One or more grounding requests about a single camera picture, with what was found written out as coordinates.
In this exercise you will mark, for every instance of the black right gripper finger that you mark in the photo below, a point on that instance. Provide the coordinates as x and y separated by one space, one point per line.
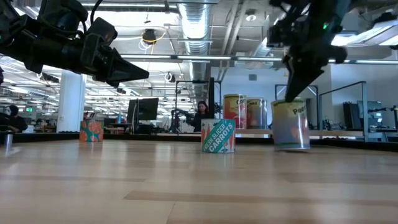
312 76
293 77

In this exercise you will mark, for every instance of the black metal rail frame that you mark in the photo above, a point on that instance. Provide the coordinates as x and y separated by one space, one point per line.
364 109
211 96

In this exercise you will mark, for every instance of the person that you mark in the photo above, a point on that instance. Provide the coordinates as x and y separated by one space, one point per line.
14 119
201 116

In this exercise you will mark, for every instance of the short sliced carrots tin can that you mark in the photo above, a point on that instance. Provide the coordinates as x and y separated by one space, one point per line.
218 137

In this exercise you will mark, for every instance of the tall peaches tin can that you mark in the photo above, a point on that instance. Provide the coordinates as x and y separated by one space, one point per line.
256 113
290 127

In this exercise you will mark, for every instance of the tall corn tin can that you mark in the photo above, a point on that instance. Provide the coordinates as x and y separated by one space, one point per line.
234 110

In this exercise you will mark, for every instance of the white building pillar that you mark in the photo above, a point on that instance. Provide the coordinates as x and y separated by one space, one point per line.
71 99

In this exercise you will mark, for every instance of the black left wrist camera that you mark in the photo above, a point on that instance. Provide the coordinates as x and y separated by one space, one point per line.
102 29

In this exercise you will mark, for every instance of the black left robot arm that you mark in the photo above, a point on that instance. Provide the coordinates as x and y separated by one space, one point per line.
12 40

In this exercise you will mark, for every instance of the black background robot arm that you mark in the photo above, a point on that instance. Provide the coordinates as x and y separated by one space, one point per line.
182 113

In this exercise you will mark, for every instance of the short orange teal tin can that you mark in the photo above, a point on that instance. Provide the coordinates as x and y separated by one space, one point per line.
91 131

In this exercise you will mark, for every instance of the silver ceiling air duct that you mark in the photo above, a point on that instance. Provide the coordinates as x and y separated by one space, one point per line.
196 28

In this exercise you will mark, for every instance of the dark background monitors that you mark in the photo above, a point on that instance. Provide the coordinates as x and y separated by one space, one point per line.
362 115

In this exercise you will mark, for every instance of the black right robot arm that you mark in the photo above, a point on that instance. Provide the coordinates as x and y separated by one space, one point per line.
323 7

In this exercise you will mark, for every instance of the black computer monitor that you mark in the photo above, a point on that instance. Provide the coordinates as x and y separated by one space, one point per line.
146 109

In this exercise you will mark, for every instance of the black ceiling mounted device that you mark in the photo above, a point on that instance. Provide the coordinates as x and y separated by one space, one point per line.
149 35

